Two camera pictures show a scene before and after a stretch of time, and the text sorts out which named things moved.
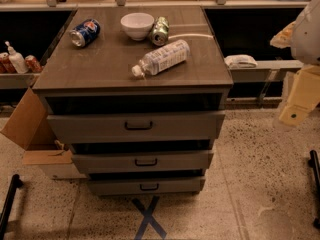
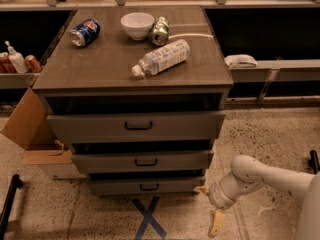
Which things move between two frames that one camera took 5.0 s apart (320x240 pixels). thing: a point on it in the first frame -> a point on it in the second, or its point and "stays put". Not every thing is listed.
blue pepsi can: x=84 y=32 stays put
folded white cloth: x=240 y=61 stays put
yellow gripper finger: x=284 y=38 -> x=225 y=191
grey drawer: x=145 y=185 stays put
